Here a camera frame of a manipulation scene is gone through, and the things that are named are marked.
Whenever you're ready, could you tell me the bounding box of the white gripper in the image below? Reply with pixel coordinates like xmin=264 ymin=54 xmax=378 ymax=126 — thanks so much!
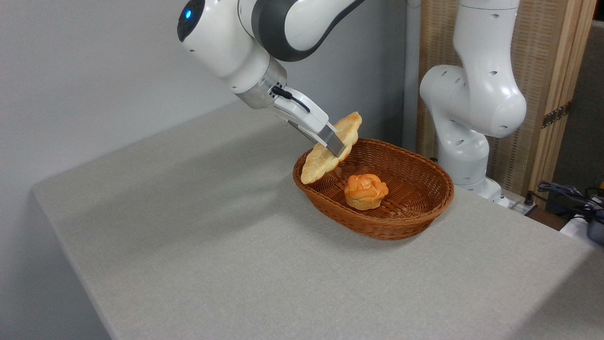
xmin=274 ymin=87 xmax=347 ymax=158

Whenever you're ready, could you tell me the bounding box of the long braided bread loaf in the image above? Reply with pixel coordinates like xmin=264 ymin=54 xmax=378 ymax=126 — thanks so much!
xmin=300 ymin=111 xmax=363 ymax=185

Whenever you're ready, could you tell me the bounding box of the round orange bread roll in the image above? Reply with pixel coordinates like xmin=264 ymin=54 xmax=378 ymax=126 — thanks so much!
xmin=344 ymin=173 xmax=389 ymax=211

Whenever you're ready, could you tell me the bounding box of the brown wicker oval basket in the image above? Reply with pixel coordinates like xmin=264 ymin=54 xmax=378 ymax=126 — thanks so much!
xmin=293 ymin=138 xmax=455 ymax=241

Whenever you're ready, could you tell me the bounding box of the grey tablecloth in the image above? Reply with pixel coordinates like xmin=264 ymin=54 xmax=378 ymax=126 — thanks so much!
xmin=32 ymin=100 xmax=604 ymax=340

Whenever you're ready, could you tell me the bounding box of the white power strip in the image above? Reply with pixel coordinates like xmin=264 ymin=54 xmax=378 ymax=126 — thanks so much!
xmin=509 ymin=197 xmax=537 ymax=216

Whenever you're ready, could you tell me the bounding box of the wooden folding screen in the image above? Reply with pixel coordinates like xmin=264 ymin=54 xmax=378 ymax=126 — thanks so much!
xmin=417 ymin=0 xmax=598 ymax=197

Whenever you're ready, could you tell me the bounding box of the metal screen hinge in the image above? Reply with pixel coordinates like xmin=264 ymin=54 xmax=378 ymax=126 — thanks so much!
xmin=542 ymin=101 xmax=573 ymax=129

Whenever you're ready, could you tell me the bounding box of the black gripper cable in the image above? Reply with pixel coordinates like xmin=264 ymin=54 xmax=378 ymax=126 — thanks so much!
xmin=272 ymin=86 xmax=311 ymax=114

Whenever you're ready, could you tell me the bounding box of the dark cable bundle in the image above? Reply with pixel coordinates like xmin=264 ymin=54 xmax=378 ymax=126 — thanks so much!
xmin=537 ymin=180 xmax=604 ymax=223

